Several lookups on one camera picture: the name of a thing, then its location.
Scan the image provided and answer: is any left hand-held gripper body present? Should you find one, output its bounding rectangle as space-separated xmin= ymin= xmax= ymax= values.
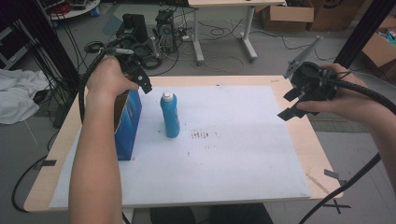
xmin=106 ymin=13 xmax=163 ymax=82

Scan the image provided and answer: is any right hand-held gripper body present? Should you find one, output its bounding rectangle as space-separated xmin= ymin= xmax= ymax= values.
xmin=283 ymin=35 xmax=339 ymax=117

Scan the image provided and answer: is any blue bottle with white cap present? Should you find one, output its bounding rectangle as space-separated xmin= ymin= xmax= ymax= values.
xmin=160 ymin=91 xmax=181 ymax=139

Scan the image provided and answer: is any blue cardboard box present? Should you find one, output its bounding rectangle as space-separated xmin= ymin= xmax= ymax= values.
xmin=113 ymin=89 xmax=143 ymax=161

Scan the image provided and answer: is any person's left hand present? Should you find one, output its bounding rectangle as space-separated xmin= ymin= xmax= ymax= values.
xmin=86 ymin=55 xmax=140 ymax=98

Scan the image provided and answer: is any person's right hand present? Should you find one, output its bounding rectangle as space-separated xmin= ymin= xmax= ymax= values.
xmin=295 ymin=63 xmax=385 ymax=123

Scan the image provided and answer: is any computer tower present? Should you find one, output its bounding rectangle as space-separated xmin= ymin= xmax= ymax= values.
xmin=154 ymin=8 xmax=177 ymax=54

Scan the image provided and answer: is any large brown cardboard box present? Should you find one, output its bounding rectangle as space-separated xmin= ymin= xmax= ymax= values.
xmin=306 ymin=0 xmax=368 ymax=32

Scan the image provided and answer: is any round white table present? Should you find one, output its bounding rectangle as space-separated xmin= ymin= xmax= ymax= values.
xmin=36 ymin=0 xmax=102 ymax=21

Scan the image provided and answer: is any open cardboard box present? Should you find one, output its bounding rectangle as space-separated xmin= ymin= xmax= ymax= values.
xmin=361 ymin=15 xmax=396 ymax=82

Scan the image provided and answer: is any white paper sheet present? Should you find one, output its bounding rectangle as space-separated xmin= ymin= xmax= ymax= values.
xmin=49 ymin=85 xmax=312 ymax=209

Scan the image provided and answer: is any white desk with metal legs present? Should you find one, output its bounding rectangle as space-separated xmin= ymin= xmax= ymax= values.
xmin=187 ymin=0 xmax=287 ymax=63

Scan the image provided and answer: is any white cloth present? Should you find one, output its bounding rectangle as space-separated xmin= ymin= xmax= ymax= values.
xmin=0 ymin=68 xmax=50 ymax=125

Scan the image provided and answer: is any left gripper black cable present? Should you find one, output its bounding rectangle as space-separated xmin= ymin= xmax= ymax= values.
xmin=10 ymin=49 xmax=132 ymax=224

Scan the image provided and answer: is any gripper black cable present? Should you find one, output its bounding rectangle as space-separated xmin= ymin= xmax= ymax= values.
xmin=10 ymin=49 xmax=132 ymax=224
xmin=298 ymin=77 xmax=396 ymax=224

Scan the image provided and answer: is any black metal stand post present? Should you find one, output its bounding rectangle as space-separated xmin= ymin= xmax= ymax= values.
xmin=333 ymin=0 xmax=396 ymax=70
xmin=13 ymin=0 xmax=80 ymax=92

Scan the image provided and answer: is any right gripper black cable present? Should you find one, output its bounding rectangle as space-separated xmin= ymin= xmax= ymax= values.
xmin=298 ymin=77 xmax=396 ymax=224

